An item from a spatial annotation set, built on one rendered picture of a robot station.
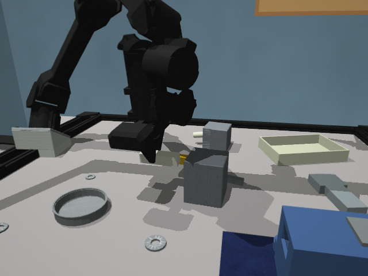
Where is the dark blue mat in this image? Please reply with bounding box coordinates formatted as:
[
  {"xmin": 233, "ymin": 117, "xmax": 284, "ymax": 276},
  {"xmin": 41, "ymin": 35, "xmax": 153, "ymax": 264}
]
[{"xmin": 219, "ymin": 231, "xmax": 277, "ymax": 276}]

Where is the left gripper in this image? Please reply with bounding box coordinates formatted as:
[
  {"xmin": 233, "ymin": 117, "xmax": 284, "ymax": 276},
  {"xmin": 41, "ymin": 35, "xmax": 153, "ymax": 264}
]
[{"xmin": 108, "ymin": 82, "xmax": 172, "ymax": 163}]

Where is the beige shallow open tray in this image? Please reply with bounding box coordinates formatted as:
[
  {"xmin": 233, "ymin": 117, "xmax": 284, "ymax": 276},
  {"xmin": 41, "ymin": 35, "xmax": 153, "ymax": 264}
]
[{"xmin": 258, "ymin": 134, "xmax": 348, "ymax": 166}]

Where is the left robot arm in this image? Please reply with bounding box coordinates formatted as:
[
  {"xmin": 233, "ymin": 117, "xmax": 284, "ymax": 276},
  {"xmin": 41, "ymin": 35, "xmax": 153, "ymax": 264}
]
[{"xmin": 26, "ymin": 0, "xmax": 199, "ymax": 131}]

